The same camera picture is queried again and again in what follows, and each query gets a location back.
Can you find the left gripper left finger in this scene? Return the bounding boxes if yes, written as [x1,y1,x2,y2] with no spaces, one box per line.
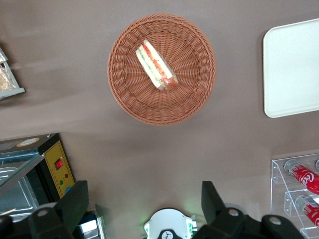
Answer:
[28,180,89,239]

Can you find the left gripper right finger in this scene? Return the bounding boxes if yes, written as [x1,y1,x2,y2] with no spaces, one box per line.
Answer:
[193,181,248,239]

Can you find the triangle sandwich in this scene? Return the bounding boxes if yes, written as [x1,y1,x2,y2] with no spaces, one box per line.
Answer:
[135,39,179,92]

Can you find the round brown wicker basket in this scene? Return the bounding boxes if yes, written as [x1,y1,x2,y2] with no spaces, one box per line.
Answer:
[107,12,217,126]

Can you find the grey snack tray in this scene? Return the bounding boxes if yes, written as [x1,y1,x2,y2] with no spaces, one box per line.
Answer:
[0,44,26,101]

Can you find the cream plastic tray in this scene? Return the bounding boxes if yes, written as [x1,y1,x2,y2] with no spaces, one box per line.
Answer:
[262,17,319,119]

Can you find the black glass food warmer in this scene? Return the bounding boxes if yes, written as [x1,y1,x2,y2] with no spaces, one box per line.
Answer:
[0,132,77,224]

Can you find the steel warmer pan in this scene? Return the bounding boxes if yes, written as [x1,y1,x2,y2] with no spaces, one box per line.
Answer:
[0,166,41,222]

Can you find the clear acrylic bottle rack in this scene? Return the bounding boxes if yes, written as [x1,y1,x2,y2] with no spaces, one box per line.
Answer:
[270,153,319,239]

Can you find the red cola bottle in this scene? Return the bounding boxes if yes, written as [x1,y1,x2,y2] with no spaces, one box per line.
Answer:
[295,195,319,229]
[283,159,319,195]

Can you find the clear bag of crackers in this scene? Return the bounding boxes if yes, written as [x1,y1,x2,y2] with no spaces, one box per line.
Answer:
[0,67,17,92]

